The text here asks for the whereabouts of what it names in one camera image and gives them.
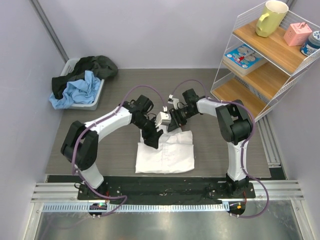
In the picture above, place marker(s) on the white wire wooden shelf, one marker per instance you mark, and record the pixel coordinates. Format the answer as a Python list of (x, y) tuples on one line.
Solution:
[(263, 88)]

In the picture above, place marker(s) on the black shirt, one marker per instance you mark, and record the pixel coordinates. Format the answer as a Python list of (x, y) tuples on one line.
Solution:
[(101, 66)]

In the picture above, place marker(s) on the pink cube box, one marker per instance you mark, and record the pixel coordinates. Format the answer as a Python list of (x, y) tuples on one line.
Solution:
[(297, 34)]

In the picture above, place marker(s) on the light blue shirt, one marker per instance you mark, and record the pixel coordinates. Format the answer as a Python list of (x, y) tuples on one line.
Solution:
[(82, 94)]

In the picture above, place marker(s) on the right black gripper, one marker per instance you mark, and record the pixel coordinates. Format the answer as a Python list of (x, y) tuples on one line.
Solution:
[(176, 121)]

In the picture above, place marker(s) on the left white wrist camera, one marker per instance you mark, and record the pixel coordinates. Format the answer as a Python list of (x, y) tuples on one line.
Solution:
[(163, 117)]

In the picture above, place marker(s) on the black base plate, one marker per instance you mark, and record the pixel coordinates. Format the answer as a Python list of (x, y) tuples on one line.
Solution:
[(168, 188)]

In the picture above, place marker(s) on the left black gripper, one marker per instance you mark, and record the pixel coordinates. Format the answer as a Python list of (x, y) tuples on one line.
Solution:
[(151, 137)]

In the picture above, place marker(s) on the blue white book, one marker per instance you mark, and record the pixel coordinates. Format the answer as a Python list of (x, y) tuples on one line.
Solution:
[(243, 60)]

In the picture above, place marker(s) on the aluminium rail frame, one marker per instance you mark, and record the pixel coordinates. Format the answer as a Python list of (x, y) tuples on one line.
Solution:
[(54, 217)]

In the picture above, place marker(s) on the white long sleeve shirt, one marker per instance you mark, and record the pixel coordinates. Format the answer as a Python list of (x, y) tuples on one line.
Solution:
[(174, 155)]

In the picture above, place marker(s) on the white slotted cable duct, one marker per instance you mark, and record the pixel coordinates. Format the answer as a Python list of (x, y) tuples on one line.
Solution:
[(91, 207)]

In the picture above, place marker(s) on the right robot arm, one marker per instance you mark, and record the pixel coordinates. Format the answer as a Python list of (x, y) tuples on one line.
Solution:
[(235, 127)]

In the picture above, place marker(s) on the blue white tin can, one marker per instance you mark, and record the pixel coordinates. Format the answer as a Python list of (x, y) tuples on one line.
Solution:
[(312, 44)]

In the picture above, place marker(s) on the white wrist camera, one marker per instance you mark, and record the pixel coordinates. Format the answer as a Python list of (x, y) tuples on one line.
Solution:
[(163, 117), (173, 101)]

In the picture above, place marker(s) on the grey plastic basket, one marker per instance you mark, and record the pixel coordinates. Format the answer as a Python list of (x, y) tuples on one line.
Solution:
[(79, 86)]

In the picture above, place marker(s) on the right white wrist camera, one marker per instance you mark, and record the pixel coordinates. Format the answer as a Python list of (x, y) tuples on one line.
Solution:
[(173, 101)]

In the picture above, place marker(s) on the yellow green mug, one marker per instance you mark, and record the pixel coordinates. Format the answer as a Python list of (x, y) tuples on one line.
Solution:
[(273, 13)]

